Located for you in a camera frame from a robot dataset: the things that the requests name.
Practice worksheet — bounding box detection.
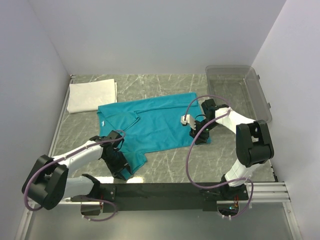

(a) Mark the teal t shirt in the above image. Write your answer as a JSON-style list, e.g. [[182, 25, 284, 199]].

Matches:
[[97, 92, 202, 180]]

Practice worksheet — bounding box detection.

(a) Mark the aluminium frame rail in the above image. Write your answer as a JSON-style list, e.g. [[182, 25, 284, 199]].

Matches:
[[26, 181, 292, 205]]

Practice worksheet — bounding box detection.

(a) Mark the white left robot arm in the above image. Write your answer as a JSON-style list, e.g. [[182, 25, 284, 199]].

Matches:
[[21, 129, 132, 212]]

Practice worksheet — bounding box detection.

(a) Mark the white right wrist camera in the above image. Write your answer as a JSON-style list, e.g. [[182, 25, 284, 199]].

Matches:
[[180, 114, 196, 130]]

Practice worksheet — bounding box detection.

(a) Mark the black base crossbar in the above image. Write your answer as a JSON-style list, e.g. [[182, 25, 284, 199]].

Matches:
[[95, 182, 249, 212]]

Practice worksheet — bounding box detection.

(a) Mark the folded white t shirt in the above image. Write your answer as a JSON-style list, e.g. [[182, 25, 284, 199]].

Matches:
[[67, 79, 118, 114]]

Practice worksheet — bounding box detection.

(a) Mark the clear plastic bin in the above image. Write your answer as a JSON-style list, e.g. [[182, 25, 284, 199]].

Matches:
[[205, 65, 272, 123]]

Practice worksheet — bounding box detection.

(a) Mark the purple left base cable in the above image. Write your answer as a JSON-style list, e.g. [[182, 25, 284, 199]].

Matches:
[[83, 198, 118, 222]]

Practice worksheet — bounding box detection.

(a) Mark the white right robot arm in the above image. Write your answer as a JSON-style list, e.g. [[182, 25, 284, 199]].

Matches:
[[180, 99, 274, 200]]

